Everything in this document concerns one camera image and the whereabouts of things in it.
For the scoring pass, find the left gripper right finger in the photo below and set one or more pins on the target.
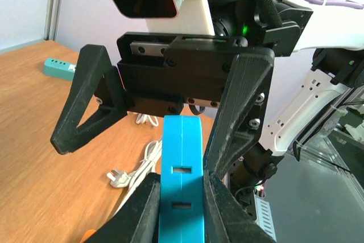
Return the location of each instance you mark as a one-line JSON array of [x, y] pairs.
[[224, 218]]

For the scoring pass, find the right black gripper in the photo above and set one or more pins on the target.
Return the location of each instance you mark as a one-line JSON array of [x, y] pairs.
[[162, 72]]

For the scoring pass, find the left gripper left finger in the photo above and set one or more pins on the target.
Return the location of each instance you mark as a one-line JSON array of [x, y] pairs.
[[137, 220]]

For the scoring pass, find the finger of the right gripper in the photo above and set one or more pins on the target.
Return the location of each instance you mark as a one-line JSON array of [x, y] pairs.
[[96, 101]]

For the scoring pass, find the teal power strip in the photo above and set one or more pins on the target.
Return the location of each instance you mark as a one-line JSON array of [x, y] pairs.
[[59, 69]]

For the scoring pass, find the blue cube plug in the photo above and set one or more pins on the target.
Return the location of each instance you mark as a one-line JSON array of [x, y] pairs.
[[181, 210]]

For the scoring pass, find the orange power strip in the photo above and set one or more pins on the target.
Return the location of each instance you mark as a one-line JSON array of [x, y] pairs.
[[87, 235]]

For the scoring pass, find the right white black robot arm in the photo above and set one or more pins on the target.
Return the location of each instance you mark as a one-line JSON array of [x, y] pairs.
[[278, 25]]

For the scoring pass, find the right small circuit board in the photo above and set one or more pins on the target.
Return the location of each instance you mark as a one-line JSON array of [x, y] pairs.
[[259, 190]]

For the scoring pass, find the grey slotted cable duct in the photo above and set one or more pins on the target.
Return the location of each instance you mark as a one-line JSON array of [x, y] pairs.
[[264, 217]]

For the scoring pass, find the front aluminium rail frame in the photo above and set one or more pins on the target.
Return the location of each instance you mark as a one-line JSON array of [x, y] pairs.
[[334, 138]]

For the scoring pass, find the right aluminium corner post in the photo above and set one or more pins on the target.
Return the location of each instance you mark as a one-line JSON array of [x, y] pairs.
[[51, 19]]

